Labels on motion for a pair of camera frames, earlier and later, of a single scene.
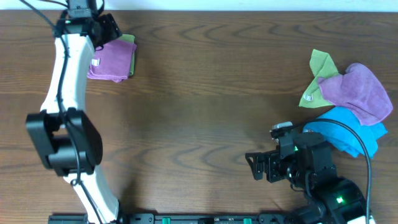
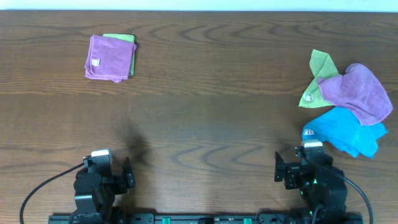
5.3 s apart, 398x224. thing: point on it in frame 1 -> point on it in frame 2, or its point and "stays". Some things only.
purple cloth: x=114 y=62 stays
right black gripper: x=268 y=166 -> x=282 y=173
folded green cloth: x=129 y=38 stays
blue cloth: x=343 y=139 stays
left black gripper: x=109 y=28 -> x=125 y=180
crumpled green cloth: x=321 y=65 stays
